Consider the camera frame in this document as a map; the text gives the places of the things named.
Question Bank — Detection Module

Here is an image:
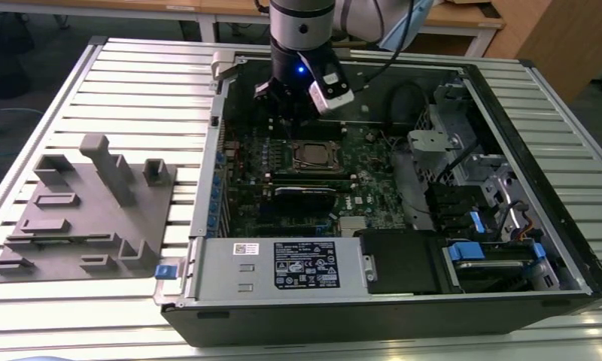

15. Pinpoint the black plastic shroud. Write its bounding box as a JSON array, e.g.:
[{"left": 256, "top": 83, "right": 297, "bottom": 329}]
[{"left": 357, "top": 231, "right": 463, "bottom": 296}]

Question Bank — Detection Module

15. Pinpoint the green RAM stick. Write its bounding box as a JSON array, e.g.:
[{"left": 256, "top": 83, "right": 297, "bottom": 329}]
[{"left": 31, "top": 236, "right": 78, "bottom": 246}]

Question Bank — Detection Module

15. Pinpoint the CPU socket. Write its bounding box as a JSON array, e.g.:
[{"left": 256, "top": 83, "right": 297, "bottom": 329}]
[{"left": 288, "top": 138, "right": 345, "bottom": 172}]

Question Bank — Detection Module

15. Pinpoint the hard disk in blue carrier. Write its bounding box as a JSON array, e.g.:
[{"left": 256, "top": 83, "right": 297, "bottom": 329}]
[{"left": 443, "top": 240, "right": 547, "bottom": 294}]

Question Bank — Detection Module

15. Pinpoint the black graphics card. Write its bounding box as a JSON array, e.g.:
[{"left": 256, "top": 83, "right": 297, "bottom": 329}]
[{"left": 272, "top": 186, "right": 340, "bottom": 223}]

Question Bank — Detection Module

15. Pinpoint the silver green CPU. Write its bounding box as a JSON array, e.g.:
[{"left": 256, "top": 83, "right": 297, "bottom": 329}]
[{"left": 300, "top": 144, "right": 332, "bottom": 165}]

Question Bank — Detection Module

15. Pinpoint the green motherboard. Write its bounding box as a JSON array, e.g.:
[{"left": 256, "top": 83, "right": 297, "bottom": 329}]
[{"left": 220, "top": 120, "right": 417, "bottom": 240}]

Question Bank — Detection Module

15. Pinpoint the silver finned heatsink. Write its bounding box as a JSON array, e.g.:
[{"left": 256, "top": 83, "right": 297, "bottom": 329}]
[{"left": 337, "top": 216, "right": 369, "bottom": 231}]

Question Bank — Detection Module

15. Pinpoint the wooden cabinet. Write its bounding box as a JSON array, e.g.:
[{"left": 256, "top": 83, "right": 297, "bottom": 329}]
[{"left": 483, "top": 0, "right": 602, "bottom": 108}]

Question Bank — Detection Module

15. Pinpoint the orange yellow wire bundle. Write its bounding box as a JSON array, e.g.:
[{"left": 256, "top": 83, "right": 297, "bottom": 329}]
[{"left": 515, "top": 220, "right": 539, "bottom": 241}]

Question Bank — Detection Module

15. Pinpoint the silver power supply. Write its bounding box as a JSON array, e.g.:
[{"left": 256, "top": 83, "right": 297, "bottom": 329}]
[{"left": 182, "top": 236, "right": 375, "bottom": 302}]

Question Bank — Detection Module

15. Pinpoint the black expansion slot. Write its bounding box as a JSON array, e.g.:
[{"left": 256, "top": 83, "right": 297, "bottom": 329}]
[{"left": 252, "top": 224, "right": 328, "bottom": 232}]

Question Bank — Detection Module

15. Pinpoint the silver metal disk bay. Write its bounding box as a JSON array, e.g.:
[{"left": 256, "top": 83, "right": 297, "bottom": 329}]
[{"left": 405, "top": 82, "right": 538, "bottom": 241}]

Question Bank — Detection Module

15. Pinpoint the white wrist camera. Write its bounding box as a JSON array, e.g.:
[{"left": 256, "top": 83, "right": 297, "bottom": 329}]
[{"left": 305, "top": 62, "right": 356, "bottom": 113}]

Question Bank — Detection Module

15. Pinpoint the blue plastic bay tab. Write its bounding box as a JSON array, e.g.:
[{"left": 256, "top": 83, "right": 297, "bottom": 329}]
[{"left": 467, "top": 211, "right": 487, "bottom": 233}]

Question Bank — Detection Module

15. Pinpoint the wooden desk white frame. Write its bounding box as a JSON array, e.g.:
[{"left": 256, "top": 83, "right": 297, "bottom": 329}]
[
  {"left": 0, "top": 0, "right": 204, "bottom": 44},
  {"left": 200, "top": 0, "right": 507, "bottom": 57}
]

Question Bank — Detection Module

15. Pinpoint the black open PC case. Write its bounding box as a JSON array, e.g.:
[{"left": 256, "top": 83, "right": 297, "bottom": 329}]
[{"left": 152, "top": 50, "right": 602, "bottom": 349}]

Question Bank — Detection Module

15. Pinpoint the black office chair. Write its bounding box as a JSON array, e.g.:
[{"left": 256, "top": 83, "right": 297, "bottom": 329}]
[{"left": 0, "top": 22, "right": 35, "bottom": 101}]

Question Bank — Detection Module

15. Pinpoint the grey parts rack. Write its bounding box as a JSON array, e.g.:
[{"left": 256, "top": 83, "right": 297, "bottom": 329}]
[{"left": 0, "top": 134, "right": 180, "bottom": 284}]

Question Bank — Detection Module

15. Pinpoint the black camera cable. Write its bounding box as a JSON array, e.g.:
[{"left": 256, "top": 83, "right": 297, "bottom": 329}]
[{"left": 349, "top": 0, "right": 417, "bottom": 93}]

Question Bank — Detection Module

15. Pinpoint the metal socket cover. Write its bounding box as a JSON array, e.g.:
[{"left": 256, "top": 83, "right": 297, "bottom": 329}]
[{"left": 292, "top": 141, "right": 343, "bottom": 170}]

